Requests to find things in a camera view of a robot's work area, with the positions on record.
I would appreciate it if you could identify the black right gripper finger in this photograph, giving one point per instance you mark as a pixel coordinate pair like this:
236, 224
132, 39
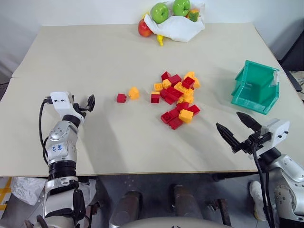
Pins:
249, 122
228, 134

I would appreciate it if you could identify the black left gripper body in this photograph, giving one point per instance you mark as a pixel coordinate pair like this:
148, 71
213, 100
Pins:
82, 110

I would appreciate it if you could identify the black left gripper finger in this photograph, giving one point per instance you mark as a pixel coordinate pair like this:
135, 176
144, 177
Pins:
91, 102

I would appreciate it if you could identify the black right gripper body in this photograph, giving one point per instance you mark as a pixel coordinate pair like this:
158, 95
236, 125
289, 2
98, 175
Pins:
255, 142

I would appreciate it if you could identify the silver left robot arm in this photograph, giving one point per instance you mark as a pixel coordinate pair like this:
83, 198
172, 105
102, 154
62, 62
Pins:
60, 142

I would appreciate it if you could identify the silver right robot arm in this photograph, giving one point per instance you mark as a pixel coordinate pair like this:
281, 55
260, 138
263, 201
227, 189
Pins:
289, 194

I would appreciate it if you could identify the green plastic bin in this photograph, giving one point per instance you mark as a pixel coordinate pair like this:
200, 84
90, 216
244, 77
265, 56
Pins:
256, 95

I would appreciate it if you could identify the white sneaker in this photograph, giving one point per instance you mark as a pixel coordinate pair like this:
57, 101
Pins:
257, 199

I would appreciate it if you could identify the yellow plastic toy brick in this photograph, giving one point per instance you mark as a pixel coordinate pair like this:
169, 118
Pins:
184, 90

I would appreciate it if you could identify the red plastic toy brick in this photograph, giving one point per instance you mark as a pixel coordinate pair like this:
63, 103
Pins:
175, 92

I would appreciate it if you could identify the black chair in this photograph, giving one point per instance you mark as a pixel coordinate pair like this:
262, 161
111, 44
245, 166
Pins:
293, 54

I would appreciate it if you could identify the red orange toy fruit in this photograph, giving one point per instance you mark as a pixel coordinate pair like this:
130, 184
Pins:
144, 29

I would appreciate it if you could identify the yellow toy fruit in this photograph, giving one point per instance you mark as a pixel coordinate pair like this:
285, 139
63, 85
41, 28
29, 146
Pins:
160, 40

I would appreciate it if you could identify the crumpled white plastic sheet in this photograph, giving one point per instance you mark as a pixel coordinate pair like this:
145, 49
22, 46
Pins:
27, 190

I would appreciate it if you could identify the pale rounded robot torso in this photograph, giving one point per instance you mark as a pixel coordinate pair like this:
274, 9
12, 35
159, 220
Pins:
171, 223

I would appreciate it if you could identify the green toy apple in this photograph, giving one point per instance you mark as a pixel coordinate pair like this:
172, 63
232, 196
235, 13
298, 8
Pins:
159, 13
181, 7

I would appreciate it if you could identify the white plastic bag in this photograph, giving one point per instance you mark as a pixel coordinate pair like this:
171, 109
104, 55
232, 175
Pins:
178, 29

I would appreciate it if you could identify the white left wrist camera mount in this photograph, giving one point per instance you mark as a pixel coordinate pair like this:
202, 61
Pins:
60, 102

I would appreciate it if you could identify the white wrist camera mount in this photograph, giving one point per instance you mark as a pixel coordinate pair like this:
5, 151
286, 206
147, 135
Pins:
278, 133
60, 102

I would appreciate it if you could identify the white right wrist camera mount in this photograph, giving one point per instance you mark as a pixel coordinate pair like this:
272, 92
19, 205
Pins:
278, 133

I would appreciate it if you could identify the dark rusty metal bracket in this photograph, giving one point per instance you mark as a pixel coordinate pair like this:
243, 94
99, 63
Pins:
221, 211

